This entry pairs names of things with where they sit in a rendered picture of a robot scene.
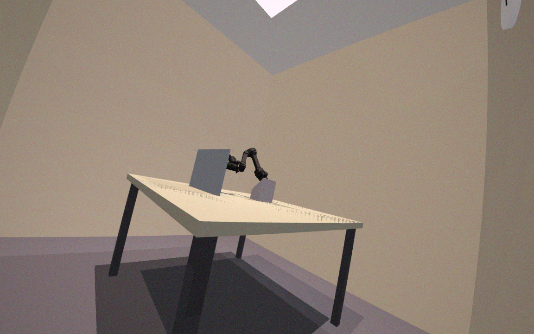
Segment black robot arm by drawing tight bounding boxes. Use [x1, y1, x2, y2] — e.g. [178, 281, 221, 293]
[229, 148, 268, 181]

